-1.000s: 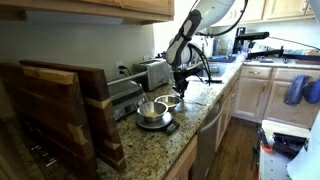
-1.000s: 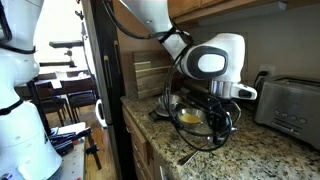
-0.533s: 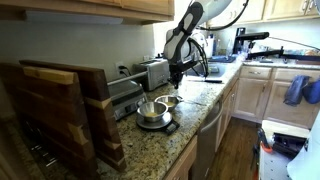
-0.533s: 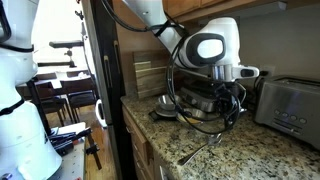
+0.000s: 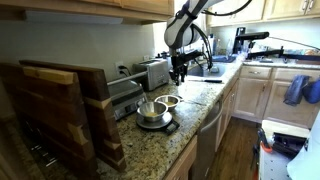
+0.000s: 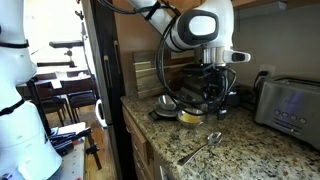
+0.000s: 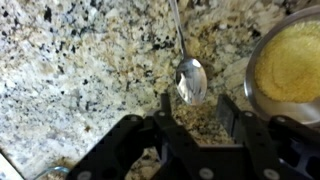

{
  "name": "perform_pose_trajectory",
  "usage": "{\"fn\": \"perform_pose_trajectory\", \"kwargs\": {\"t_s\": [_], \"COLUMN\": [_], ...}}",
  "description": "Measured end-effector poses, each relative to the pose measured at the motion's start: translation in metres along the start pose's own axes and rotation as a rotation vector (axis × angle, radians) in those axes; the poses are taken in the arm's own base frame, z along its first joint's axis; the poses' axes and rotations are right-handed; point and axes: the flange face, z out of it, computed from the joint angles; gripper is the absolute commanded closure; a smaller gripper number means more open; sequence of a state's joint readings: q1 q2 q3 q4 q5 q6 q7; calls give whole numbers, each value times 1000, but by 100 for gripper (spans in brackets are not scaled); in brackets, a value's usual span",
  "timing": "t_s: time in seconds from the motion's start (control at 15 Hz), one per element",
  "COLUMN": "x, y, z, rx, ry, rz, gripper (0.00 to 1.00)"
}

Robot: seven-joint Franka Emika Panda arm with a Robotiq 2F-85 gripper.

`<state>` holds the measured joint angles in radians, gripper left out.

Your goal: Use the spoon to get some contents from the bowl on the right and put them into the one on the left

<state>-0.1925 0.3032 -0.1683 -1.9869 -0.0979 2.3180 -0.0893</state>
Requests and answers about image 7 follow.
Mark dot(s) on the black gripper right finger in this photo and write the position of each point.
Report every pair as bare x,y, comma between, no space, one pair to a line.
277,149

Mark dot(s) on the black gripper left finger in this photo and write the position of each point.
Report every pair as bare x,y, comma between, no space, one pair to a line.
179,156

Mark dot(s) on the silver metal spoon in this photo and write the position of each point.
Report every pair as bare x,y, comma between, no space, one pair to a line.
190,76

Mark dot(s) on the small steel bowl yellow grains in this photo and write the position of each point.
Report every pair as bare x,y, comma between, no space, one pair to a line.
282,76

